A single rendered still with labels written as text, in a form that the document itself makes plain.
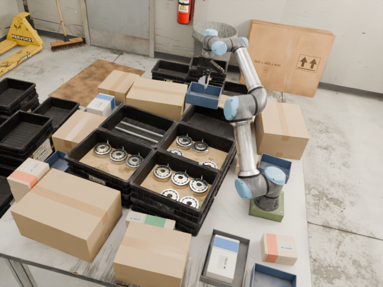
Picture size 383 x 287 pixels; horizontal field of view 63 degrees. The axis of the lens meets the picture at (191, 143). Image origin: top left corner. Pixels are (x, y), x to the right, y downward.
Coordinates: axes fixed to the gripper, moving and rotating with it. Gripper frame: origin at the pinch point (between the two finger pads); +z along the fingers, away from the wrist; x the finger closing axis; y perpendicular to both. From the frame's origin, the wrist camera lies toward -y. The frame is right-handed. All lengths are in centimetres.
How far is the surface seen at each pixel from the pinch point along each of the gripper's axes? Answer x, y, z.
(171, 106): -6.2, 23.5, 23.2
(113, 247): 95, 22, 49
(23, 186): 90, 70, 28
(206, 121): -6.1, -2.5, 28.8
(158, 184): 61, 10, 34
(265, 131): 1.5, -43.6, 22.2
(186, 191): 61, -5, 34
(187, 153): 31.2, 1.2, 31.4
